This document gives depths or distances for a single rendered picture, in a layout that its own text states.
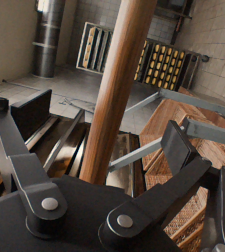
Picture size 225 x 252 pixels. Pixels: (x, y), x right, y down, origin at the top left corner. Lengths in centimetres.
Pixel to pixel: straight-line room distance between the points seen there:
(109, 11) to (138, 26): 506
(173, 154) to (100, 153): 7
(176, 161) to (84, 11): 521
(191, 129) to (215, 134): 8
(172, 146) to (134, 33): 11
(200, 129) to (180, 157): 46
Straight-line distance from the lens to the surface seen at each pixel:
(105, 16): 522
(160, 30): 524
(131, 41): 17
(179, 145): 17
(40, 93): 19
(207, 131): 63
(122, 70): 17
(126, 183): 120
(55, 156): 105
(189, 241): 80
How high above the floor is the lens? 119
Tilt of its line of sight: 3 degrees down
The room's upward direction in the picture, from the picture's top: 76 degrees counter-clockwise
